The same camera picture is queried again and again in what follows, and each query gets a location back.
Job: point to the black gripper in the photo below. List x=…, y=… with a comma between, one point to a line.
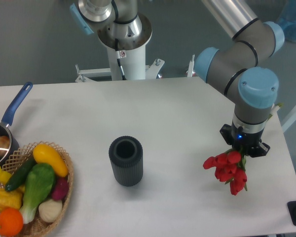
x=246, y=136

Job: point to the red tulip bouquet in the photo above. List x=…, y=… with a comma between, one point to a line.
x=230, y=168

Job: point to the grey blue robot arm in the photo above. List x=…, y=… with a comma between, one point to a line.
x=235, y=73

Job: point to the dark grey ribbed vase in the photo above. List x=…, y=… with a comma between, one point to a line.
x=126, y=157

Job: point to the purple red radish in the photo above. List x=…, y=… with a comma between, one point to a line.
x=60, y=190

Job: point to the woven wicker basket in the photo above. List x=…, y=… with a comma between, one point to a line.
x=38, y=227

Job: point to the yellow squash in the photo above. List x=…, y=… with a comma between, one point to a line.
x=44, y=153

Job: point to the white garlic bulb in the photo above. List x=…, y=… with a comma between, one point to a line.
x=50, y=210

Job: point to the green bok choy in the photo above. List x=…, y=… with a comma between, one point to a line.
x=38, y=185

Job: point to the green cucumber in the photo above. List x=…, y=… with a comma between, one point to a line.
x=19, y=176

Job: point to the yellow banana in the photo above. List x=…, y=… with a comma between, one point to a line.
x=4, y=176

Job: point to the browned bread roll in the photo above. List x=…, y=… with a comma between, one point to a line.
x=4, y=145

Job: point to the orange fruit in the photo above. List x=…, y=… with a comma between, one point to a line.
x=11, y=222

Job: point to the yellow bell pepper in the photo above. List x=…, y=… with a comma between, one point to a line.
x=11, y=199

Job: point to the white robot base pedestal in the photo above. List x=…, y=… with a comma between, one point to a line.
x=126, y=50

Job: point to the blue handled saucepan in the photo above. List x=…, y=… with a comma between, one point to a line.
x=8, y=117

